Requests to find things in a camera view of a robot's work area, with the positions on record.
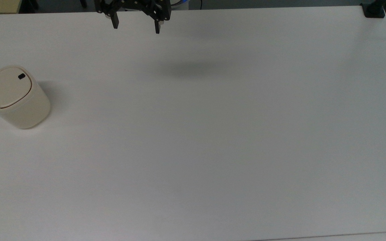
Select cream round trash bin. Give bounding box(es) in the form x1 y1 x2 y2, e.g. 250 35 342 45
0 66 51 130

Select black table clamp mount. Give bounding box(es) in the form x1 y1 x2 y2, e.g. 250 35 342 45
361 0 386 18

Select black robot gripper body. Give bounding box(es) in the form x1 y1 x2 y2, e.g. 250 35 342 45
94 0 172 22

